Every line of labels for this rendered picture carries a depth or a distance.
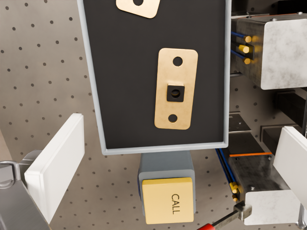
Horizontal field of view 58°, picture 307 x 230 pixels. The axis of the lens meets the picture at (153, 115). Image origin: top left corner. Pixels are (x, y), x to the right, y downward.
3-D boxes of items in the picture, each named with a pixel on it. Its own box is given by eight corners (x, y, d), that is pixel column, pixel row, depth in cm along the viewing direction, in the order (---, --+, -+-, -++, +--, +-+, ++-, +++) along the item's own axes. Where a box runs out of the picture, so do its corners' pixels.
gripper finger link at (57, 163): (47, 230, 12) (30, 229, 12) (85, 154, 19) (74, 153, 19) (41, 173, 11) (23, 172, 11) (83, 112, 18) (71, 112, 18)
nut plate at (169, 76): (189, 128, 30) (190, 133, 29) (154, 126, 30) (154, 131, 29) (198, 49, 27) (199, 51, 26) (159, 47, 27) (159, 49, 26)
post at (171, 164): (176, 106, 78) (198, 216, 37) (149, 107, 78) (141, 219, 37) (175, 79, 75) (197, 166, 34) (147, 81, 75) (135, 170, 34)
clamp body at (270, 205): (238, 133, 81) (297, 223, 47) (198, 135, 81) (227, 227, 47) (239, 109, 78) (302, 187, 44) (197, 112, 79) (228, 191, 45)
